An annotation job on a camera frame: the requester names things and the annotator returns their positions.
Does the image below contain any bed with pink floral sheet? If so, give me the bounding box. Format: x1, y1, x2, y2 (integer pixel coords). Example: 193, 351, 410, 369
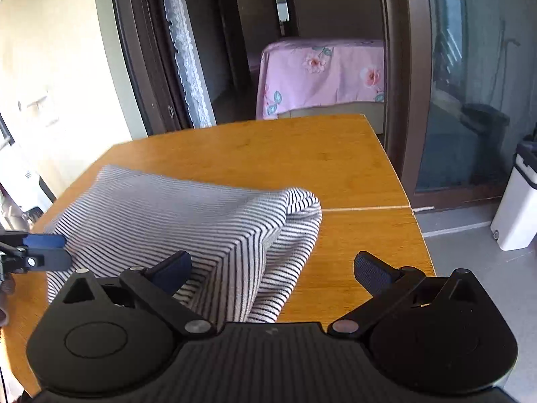
256, 38, 385, 135

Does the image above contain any white lace curtain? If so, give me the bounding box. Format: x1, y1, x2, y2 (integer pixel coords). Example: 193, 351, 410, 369
163, 0, 216, 128

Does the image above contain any striped white black garment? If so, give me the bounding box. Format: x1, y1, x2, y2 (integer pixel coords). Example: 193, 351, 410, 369
46, 166, 322, 326

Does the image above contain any white lidded trash bin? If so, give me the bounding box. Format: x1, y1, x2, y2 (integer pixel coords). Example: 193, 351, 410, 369
490, 141, 537, 251

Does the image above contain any dark brown door frame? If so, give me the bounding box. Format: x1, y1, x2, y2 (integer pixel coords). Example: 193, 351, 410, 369
381, 0, 432, 208

